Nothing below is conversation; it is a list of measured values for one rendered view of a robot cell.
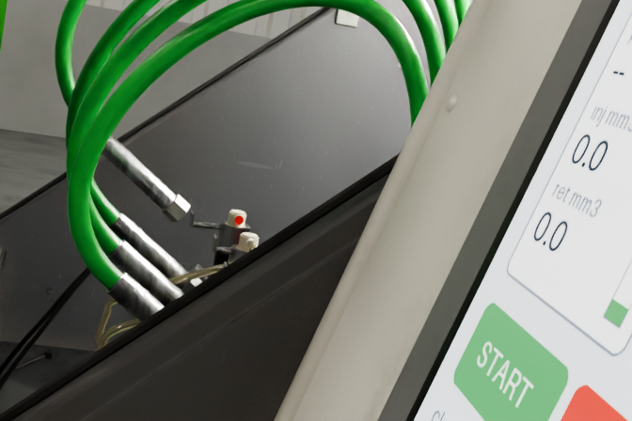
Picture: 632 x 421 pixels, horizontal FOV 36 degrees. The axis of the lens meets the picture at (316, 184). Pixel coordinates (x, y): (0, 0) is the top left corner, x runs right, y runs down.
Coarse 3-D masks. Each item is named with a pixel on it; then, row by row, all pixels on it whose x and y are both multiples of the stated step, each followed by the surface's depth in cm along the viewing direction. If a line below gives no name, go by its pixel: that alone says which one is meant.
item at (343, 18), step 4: (340, 12) 118; (344, 12) 118; (348, 12) 118; (336, 16) 118; (340, 16) 118; (344, 16) 118; (348, 16) 118; (352, 16) 118; (356, 16) 118; (336, 20) 118; (340, 20) 118; (344, 20) 118; (348, 20) 118; (352, 20) 118; (356, 20) 118; (344, 24) 118; (348, 24) 118; (352, 24) 118; (356, 24) 118
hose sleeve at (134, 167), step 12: (108, 144) 84; (120, 144) 85; (108, 156) 85; (120, 156) 85; (132, 156) 86; (120, 168) 85; (132, 168) 85; (144, 168) 86; (132, 180) 86; (144, 180) 86; (156, 180) 86; (144, 192) 86; (156, 192) 86; (168, 192) 87; (168, 204) 87
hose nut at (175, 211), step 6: (180, 198) 87; (174, 204) 87; (180, 204) 87; (186, 204) 88; (162, 210) 87; (168, 210) 87; (174, 210) 87; (180, 210) 87; (186, 210) 87; (168, 216) 88; (174, 216) 87; (180, 216) 87
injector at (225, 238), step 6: (222, 222) 89; (228, 228) 88; (234, 228) 88; (240, 228) 88; (246, 228) 88; (222, 234) 88; (228, 234) 88; (234, 234) 88; (240, 234) 88; (222, 240) 88; (228, 240) 88; (234, 240) 88; (228, 246) 88; (216, 258) 89; (222, 258) 88; (228, 258) 88; (198, 264) 89; (216, 264) 89; (192, 270) 89; (204, 276) 89; (210, 276) 89
